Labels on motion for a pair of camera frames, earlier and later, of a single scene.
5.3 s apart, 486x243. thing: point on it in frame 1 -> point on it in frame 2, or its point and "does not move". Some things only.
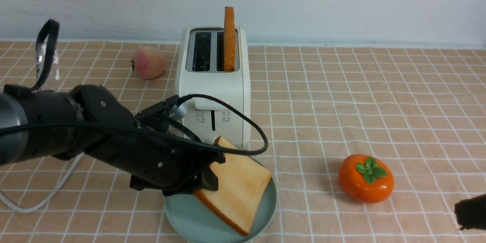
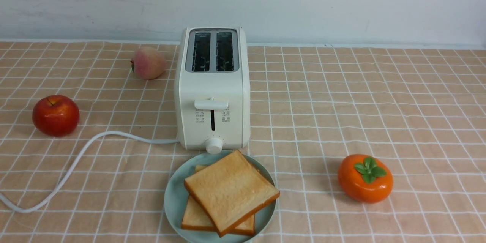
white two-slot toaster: [200, 70] does not move
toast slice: [243, 180] -> [194, 216]
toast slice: [229, 39] -> [230, 190]
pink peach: [149, 63] does not move
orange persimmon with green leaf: [366, 178] does not move
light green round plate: [194, 222] does not move
